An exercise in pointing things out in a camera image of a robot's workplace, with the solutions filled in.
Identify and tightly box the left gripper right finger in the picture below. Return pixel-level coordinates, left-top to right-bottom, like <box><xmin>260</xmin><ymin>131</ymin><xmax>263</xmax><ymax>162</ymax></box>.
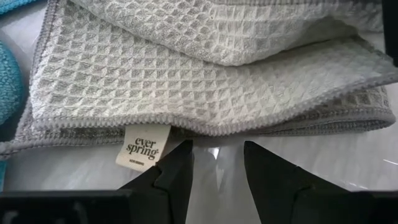
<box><xmin>243</xmin><ymin>140</ymin><xmax>398</xmax><ymax>224</ymax></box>

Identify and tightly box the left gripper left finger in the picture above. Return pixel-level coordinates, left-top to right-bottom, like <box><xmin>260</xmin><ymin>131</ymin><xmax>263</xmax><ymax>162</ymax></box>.
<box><xmin>0</xmin><ymin>139</ymin><xmax>195</xmax><ymax>224</ymax></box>

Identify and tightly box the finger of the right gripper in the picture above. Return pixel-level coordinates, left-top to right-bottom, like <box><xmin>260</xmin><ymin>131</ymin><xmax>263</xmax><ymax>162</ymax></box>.
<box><xmin>381</xmin><ymin>0</ymin><xmax>398</xmax><ymax>68</ymax></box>

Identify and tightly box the grey waffle microfiber towel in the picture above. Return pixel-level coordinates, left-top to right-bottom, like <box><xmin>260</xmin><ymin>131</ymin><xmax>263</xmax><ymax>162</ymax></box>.
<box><xmin>0</xmin><ymin>0</ymin><xmax>398</xmax><ymax>172</ymax></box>

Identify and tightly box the light blue microfiber towel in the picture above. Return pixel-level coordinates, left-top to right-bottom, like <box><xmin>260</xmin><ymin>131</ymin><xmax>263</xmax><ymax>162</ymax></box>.
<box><xmin>0</xmin><ymin>0</ymin><xmax>35</xmax><ymax>126</ymax></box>

